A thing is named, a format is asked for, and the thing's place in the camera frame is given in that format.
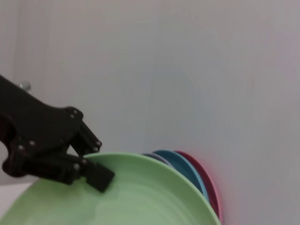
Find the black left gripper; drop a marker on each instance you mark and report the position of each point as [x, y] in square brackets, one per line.
[35, 122]

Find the light green plate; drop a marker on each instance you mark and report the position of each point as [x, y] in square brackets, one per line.
[140, 192]

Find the grey purple plate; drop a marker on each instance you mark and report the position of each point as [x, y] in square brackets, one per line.
[152, 156]

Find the teal blue plate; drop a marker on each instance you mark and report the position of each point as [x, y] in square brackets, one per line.
[182, 168]

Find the crimson red plate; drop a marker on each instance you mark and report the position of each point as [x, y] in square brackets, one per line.
[206, 178]

